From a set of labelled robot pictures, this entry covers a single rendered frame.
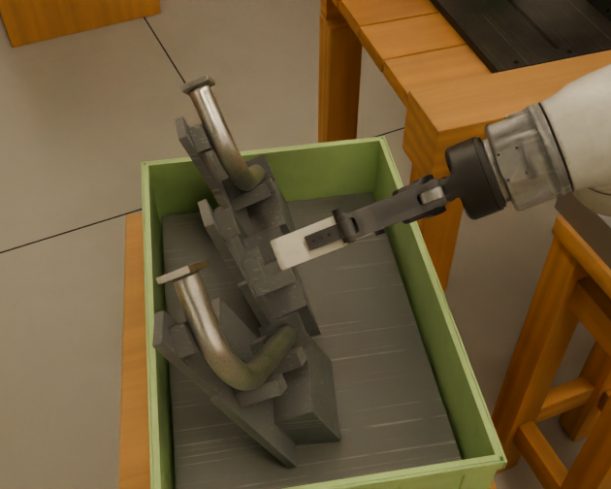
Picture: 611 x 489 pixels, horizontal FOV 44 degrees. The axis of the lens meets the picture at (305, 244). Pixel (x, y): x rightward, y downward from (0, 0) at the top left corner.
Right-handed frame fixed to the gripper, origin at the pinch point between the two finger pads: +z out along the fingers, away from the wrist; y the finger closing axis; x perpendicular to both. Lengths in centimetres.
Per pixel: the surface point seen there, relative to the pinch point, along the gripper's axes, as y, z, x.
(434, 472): -11.2, -1.4, 30.1
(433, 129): -71, -11, -12
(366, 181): -60, 2, -7
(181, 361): 1.0, 17.4, 6.9
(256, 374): -4.9, 12.4, 11.8
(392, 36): -95, -8, -36
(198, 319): 1.5, 13.6, 3.3
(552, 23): -104, -41, -26
